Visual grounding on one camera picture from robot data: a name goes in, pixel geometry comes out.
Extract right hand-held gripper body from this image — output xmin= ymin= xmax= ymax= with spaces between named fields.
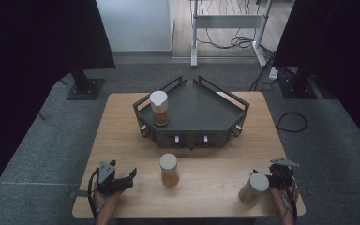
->
xmin=267 ymin=157 xmax=301 ymax=191

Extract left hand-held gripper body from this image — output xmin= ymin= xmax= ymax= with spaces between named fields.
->
xmin=94 ymin=160 xmax=122 ymax=196

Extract pale spice jar round lid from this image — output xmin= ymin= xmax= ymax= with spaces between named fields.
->
xmin=238 ymin=172 xmax=270 ymax=207

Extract orange spice jar round lid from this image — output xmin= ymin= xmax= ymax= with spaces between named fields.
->
xmin=158 ymin=153 xmax=181 ymax=188

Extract spice jar with spouted lid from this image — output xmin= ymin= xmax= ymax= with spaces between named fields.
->
xmin=149 ymin=90 xmax=171 ymax=127

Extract black corner rack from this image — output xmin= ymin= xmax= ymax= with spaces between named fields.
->
xmin=132 ymin=74 xmax=251 ymax=150

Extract person's right hand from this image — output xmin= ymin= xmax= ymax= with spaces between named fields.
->
xmin=269 ymin=180 xmax=300 ymax=218

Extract person's left hand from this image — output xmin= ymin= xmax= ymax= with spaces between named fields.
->
xmin=92 ymin=187 xmax=125 ymax=219

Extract grey floor tape piece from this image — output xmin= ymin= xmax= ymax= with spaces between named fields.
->
xmin=69 ymin=189 xmax=90 ymax=199

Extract black stand base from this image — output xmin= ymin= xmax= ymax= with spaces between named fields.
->
xmin=66 ymin=68 xmax=107 ymax=101
xmin=277 ymin=66 xmax=319 ymax=100

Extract white power strip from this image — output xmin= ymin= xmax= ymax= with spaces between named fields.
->
xmin=268 ymin=66 xmax=280 ymax=81

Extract black curtain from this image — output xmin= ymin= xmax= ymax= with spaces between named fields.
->
xmin=0 ymin=0 xmax=117 ymax=205
xmin=272 ymin=0 xmax=360 ymax=155

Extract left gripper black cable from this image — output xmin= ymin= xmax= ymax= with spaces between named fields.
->
xmin=86 ymin=168 xmax=101 ymax=221

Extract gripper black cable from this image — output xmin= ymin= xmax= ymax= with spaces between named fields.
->
xmin=280 ymin=181 xmax=298 ymax=223
xmin=86 ymin=168 xmax=101 ymax=221

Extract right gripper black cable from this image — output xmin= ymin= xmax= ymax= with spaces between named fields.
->
xmin=280 ymin=181 xmax=298 ymax=223

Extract looped black floor cable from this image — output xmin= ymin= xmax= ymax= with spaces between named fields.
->
xmin=276 ymin=111 xmax=309 ymax=133

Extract tangle of black cables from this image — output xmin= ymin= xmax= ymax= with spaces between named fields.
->
xmin=196 ymin=0 xmax=277 ymax=60

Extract white desk frame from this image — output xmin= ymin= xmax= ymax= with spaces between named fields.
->
xmin=189 ymin=0 xmax=275 ymax=68

